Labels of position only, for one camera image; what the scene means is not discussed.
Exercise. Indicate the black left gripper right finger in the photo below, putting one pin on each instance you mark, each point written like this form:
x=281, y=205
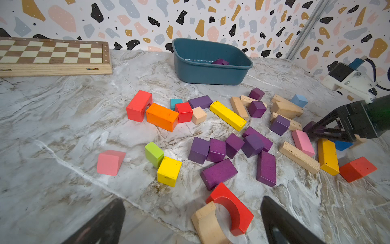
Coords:
x=283, y=228

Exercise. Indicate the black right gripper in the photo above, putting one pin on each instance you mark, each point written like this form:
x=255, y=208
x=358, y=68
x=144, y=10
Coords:
x=352, y=119

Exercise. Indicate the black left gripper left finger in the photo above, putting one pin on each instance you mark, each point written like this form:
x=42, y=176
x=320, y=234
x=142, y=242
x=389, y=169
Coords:
x=104, y=228

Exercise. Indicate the purple cube block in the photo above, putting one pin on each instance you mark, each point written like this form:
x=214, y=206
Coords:
x=256, y=94
x=257, y=109

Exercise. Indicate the dark purple triangular block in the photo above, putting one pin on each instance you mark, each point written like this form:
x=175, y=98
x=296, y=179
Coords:
x=221, y=62

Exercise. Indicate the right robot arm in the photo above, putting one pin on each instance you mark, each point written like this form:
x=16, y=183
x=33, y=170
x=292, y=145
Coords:
x=381, y=115

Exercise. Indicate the teal plastic storage bin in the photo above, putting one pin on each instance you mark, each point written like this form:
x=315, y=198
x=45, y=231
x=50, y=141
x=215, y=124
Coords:
x=193, y=62

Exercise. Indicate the pink rectangular block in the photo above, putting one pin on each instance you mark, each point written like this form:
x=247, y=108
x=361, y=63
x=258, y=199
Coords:
x=302, y=142

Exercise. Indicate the yellow orange long block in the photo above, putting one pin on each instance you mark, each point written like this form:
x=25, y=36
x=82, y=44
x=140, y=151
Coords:
x=328, y=156

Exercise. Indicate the natural wood long plank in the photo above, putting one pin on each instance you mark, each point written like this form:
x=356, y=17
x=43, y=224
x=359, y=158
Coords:
x=299, y=157

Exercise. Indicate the light blue cube block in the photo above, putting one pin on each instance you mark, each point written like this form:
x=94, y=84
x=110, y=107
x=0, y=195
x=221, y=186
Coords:
x=299, y=100

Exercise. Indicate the red arch block front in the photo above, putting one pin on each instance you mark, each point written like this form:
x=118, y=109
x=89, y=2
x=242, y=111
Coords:
x=241, y=216

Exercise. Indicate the red arch block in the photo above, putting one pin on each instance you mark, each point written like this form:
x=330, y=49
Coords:
x=241, y=216
x=137, y=106

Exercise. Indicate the natural wood thick block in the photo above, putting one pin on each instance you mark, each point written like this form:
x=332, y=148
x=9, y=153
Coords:
x=287, y=110

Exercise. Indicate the red wedge block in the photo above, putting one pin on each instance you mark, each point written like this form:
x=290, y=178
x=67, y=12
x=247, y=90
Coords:
x=357, y=169

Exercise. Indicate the purple upright rectangular block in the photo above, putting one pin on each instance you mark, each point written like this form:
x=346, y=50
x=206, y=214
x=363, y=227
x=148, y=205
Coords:
x=266, y=169

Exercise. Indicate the pink wedge block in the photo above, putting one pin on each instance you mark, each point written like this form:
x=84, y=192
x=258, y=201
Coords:
x=109, y=162

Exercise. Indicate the natural wood arch block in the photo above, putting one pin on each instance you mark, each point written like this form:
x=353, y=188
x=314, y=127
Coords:
x=207, y=226

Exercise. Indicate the yellow cube block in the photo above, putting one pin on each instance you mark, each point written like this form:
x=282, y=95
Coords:
x=168, y=171

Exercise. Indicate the natural wood long block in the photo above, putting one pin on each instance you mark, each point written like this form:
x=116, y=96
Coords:
x=239, y=108

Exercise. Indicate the lime green cube block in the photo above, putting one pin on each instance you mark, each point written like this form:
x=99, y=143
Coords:
x=154, y=154

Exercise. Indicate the purple flat block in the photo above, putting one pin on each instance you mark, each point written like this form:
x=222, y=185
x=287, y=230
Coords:
x=203, y=102

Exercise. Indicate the natural wood small cube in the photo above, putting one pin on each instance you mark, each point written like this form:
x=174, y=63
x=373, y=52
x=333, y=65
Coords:
x=199, y=115

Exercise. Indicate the orange rectangular block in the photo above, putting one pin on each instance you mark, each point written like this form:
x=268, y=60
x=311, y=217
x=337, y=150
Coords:
x=162, y=117

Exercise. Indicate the red cube block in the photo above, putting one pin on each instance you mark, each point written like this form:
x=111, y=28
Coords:
x=185, y=112

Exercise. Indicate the teal small cube block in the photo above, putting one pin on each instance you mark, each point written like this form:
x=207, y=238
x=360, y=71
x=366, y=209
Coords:
x=173, y=103

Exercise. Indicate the wooden chessboard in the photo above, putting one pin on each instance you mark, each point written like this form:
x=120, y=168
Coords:
x=28, y=57

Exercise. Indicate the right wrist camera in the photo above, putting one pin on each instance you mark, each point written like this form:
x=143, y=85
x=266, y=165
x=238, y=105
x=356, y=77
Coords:
x=349, y=78

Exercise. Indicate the aluminium corner post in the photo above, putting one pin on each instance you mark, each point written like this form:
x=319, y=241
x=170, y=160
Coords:
x=316, y=14

